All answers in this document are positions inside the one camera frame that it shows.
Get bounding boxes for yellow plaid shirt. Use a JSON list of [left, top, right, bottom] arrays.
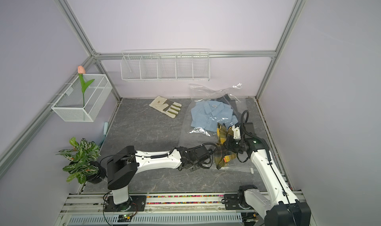
[[213, 123, 237, 170]]

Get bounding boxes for clear plastic vacuum bag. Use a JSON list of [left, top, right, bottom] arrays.
[[179, 83, 250, 169]]

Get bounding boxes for light blue shirt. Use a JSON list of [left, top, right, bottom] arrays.
[[191, 100, 238, 132]]

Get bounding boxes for black shirt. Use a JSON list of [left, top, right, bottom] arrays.
[[216, 94, 241, 117]]

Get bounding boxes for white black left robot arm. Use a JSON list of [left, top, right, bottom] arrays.
[[106, 143, 217, 206]]

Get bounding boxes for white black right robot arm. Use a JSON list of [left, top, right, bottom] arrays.
[[224, 122, 312, 226]]

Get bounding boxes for cream green work glove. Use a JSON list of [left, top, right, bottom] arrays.
[[149, 96, 182, 118]]

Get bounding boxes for green potted plant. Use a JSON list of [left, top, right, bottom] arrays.
[[57, 137, 106, 184]]

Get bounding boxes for pink artificial tulip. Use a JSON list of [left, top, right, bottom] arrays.
[[77, 66, 95, 107]]

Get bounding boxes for white wire wall shelf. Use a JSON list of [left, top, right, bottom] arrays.
[[121, 49, 210, 82]]

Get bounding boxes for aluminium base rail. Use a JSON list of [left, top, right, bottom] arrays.
[[59, 191, 310, 216]]

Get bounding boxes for white wire side basket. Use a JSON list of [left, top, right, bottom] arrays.
[[49, 74, 113, 122]]

